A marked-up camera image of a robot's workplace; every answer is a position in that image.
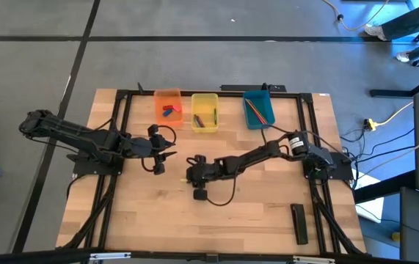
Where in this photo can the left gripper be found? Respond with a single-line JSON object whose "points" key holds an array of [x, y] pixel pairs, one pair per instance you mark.
{"points": [[141, 147]]}

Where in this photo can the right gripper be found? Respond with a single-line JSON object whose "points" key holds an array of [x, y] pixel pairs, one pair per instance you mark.
{"points": [[205, 172]]}

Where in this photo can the red eraser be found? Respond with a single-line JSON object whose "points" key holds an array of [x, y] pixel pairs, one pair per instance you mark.
{"points": [[167, 107]]}

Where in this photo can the pink eraser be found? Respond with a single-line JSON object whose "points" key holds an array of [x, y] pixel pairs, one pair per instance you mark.
{"points": [[177, 108]]}

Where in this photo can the green crayon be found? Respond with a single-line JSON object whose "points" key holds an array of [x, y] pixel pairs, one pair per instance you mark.
{"points": [[215, 116]]}

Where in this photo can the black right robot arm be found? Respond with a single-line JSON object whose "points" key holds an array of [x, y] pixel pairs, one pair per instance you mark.
{"points": [[253, 159]]}

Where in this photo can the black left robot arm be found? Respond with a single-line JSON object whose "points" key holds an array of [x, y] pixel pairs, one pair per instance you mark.
{"points": [[66, 130]]}

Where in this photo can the orange translucent bin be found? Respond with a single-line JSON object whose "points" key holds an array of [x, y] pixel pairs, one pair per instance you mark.
{"points": [[168, 121]]}

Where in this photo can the yellow translucent bin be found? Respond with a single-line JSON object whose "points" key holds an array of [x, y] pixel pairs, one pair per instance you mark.
{"points": [[205, 106]]}

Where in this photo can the flat black bar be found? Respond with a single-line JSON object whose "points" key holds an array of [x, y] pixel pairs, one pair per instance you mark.
{"points": [[238, 88]]}

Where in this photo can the teal plastic bin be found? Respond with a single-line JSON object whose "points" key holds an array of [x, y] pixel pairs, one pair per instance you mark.
{"points": [[266, 106]]}

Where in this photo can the flat black rectangular box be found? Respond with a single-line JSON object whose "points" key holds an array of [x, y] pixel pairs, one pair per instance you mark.
{"points": [[299, 223]]}

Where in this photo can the black rig beam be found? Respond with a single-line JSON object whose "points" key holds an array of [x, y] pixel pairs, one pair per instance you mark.
{"points": [[29, 256]]}

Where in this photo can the white paper sheet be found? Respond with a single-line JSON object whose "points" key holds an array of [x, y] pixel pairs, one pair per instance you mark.
{"points": [[372, 209]]}

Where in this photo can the yellow plug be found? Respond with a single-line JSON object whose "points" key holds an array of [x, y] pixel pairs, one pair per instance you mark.
{"points": [[370, 124]]}

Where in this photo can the black desk leg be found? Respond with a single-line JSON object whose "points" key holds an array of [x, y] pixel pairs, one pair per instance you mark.
{"points": [[392, 93], [381, 188]]}

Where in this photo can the small yellow floor object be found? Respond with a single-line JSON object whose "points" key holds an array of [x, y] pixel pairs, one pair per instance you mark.
{"points": [[396, 236]]}

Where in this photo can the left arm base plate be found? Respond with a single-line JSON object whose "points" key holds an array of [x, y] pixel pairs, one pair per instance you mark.
{"points": [[84, 168]]}

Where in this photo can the black aluminium table frame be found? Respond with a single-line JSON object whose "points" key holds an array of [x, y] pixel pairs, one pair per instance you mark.
{"points": [[231, 94]]}

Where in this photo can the silver bracket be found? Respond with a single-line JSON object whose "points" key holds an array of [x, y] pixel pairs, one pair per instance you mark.
{"points": [[313, 260], [110, 256]]}

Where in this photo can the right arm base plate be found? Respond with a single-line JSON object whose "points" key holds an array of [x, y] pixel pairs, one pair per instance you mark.
{"points": [[343, 170]]}

